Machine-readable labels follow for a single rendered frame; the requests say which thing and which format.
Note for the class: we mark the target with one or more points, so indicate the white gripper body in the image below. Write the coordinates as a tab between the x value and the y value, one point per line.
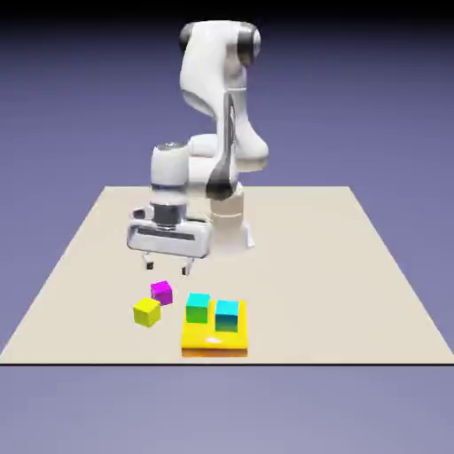
166	241

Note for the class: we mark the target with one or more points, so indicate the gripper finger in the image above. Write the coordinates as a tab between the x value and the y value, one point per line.
187	266
149	260

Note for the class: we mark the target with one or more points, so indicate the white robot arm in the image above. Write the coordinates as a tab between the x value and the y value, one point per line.
212	88

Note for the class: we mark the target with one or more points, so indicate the small magenta cube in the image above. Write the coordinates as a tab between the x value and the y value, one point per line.
161	292

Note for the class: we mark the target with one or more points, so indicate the small cyan cube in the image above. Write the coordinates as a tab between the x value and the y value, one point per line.
226	315
197	308

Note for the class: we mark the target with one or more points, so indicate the small yellow cube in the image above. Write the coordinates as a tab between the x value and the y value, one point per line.
147	312

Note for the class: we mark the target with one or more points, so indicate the large yellow box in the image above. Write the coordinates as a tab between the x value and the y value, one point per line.
212	342

